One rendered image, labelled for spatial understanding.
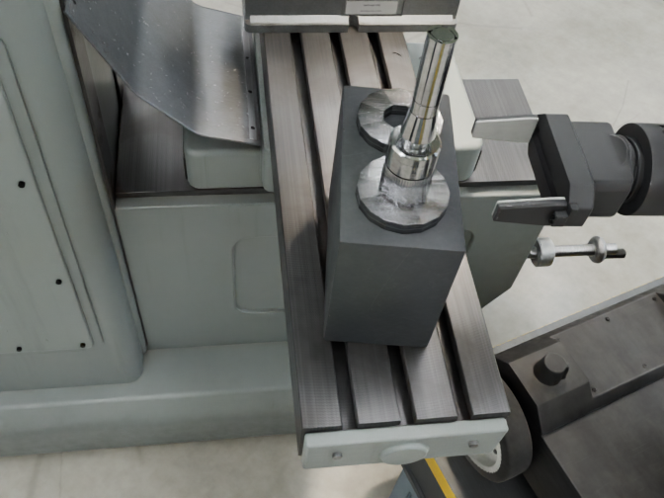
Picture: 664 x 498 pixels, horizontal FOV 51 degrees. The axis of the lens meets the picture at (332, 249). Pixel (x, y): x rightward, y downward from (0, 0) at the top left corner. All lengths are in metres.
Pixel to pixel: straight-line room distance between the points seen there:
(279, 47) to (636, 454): 0.85
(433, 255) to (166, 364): 1.02
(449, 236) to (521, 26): 2.33
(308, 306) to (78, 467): 1.03
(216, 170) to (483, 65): 1.70
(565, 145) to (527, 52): 2.16
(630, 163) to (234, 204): 0.71
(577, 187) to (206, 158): 0.65
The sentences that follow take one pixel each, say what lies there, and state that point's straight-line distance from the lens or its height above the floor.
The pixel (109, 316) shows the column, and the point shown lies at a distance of 1.39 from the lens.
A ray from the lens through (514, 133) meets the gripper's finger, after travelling 0.72.
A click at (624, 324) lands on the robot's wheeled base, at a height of 0.59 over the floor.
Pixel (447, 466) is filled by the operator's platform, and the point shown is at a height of 0.40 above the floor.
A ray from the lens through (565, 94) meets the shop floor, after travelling 2.70.
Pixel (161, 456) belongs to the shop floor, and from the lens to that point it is 1.73.
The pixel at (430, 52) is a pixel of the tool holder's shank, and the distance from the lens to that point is 0.56.
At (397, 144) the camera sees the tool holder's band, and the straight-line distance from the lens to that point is 0.62.
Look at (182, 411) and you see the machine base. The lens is 1.59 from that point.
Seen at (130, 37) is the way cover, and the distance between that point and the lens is 1.10.
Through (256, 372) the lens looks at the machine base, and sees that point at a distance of 1.57.
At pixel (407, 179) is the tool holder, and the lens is 0.64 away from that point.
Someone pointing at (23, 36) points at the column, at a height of 1.06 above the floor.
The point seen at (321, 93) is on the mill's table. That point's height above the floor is 0.91.
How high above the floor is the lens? 1.61
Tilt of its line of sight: 53 degrees down
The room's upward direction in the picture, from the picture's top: 8 degrees clockwise
